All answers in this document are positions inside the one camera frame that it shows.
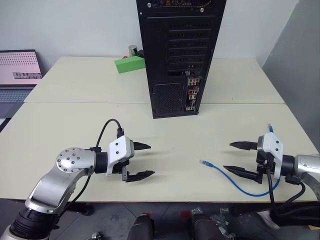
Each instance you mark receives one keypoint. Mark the dark rounded shape red top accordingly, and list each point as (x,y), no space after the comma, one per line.
(141,227)

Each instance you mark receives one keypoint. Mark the green rectangular box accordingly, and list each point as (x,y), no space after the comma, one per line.
(130,64)

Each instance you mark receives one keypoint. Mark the clear plastic parts bag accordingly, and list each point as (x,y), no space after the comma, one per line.
(223,225)

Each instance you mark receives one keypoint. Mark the dark brown rounded shape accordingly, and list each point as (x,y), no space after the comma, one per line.
(203,227)

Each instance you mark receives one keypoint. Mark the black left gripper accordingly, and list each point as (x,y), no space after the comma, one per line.
(124,172)

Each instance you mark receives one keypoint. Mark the black table foot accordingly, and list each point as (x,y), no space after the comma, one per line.
(83,208)

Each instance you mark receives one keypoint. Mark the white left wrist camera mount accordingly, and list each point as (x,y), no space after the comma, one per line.
(119,148)

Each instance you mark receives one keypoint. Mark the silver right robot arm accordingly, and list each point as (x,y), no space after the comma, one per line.
(306,166)

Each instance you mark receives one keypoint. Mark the silver metal can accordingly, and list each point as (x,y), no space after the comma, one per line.
(132,50)

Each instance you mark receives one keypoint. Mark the black computer tower case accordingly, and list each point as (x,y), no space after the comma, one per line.
(175,75)

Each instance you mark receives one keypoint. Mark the small black object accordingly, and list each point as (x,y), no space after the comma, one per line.
(140,53)

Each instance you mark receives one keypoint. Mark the open laptop pink screen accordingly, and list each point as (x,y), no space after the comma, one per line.
(17,70)

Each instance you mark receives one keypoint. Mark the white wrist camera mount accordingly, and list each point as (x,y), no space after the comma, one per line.
(119,148)
(272,146)

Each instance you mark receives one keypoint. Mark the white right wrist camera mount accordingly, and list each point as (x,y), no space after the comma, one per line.
(272,146)

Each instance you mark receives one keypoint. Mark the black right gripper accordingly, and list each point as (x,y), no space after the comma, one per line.
(263,165)

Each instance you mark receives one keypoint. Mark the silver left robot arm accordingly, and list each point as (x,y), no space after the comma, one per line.
(67,162)

